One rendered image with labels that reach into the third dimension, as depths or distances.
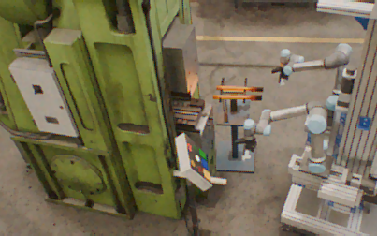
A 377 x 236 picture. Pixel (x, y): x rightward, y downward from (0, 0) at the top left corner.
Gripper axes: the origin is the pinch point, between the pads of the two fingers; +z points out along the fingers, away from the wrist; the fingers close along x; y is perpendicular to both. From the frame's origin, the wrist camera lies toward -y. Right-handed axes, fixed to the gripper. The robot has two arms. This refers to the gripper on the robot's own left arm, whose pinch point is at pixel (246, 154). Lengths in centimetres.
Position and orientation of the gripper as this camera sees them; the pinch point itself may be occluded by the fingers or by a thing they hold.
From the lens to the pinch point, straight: 328.0
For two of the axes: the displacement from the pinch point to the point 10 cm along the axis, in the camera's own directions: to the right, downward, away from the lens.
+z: 0.9, 7.1, 7.0
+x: 4.2, -6.6, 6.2
